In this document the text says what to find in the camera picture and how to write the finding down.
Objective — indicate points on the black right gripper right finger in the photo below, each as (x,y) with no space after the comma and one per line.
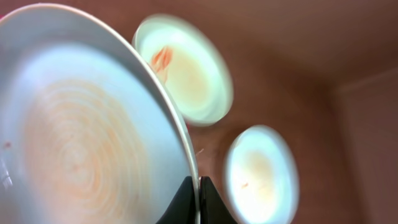
(212,208)

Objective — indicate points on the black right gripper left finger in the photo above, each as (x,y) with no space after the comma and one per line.
(182,207)

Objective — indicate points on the white plate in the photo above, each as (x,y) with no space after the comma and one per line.
(260,177)
(88,133)
(188,65)

